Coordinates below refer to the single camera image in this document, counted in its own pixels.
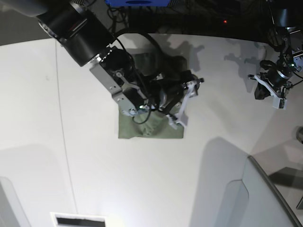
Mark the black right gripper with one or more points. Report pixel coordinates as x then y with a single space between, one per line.
169 87

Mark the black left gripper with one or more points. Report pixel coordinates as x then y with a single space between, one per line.
275 78

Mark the green t-shirt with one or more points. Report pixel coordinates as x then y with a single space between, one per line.
157 126

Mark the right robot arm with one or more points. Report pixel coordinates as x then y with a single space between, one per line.
87 40

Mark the blue box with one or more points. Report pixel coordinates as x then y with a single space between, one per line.
135 3

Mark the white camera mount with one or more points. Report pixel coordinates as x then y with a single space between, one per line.
279 95
184 104

